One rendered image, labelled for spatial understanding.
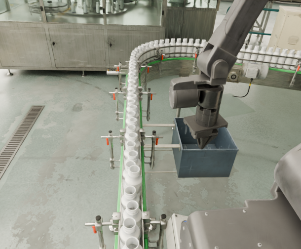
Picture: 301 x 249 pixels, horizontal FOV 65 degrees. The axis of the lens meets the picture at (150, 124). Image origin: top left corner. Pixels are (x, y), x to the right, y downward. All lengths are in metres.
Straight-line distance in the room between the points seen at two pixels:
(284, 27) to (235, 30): 4.23
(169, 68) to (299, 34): 2.92
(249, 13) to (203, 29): 5.66
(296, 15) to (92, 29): 3.27
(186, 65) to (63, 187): 1.66
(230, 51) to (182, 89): 0.13
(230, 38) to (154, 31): 3.55
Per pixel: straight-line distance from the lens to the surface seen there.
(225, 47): 0.55
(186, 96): 0.55
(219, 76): 0.54
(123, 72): 1.84
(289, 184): 0.21
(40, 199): 2.40
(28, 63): 4.59
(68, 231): 2.14
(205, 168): 1.42
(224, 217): 0.21
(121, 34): 4.08
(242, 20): 0.57
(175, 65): 2.43
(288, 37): 4.84
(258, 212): 0.22
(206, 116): 0.60
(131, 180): 0.82
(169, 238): 0.80
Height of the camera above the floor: 1.78
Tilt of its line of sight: 35 degrees down
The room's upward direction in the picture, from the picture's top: 3 degrees clockwise
